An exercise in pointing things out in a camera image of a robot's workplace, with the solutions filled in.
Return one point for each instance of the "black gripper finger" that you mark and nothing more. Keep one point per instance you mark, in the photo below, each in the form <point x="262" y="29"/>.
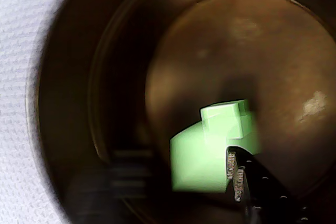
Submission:
<point x="262" y="200"/>
<point x="118" y="203"/>

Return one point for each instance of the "green cube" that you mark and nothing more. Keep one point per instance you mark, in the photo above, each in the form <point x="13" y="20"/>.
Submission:
<point x="223" y="127"/>
<point x="194" y="161"/>

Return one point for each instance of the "black metal bucket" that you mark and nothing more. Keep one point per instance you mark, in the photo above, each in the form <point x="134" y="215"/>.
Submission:
<point x="262" y="64"/>

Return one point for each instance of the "blue woven cloth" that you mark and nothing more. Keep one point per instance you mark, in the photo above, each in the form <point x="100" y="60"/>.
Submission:
<point x="15" y="103"/>

